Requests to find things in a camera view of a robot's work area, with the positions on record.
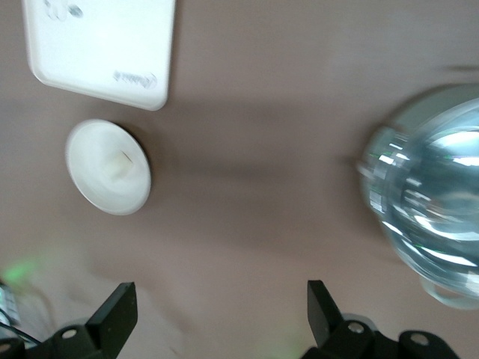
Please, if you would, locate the brown table cloth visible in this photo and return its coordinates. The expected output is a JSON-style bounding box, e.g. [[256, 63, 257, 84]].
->
[[0, 0, 479, 359]]

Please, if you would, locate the cream round plate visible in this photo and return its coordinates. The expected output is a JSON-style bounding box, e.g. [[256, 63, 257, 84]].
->
[[65, 118, 153, 216]]

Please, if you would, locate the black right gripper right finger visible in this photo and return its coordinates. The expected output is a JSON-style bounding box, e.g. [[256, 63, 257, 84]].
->
[[299, 280, 461, 359]]

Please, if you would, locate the grey electric cooking pot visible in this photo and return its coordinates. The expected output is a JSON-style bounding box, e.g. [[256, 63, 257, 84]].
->
[[355, 84, 479, 310]]

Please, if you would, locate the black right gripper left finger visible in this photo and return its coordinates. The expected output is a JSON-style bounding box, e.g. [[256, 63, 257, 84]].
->
[[22, 282, 138, 359]]

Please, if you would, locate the glass pot lid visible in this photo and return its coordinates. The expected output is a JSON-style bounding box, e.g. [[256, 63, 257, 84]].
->
[[364, 100, 479, 270]]

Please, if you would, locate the cream rabbit print tray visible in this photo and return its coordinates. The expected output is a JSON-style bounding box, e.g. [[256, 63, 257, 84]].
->
[[21, 0, 176, 112]]

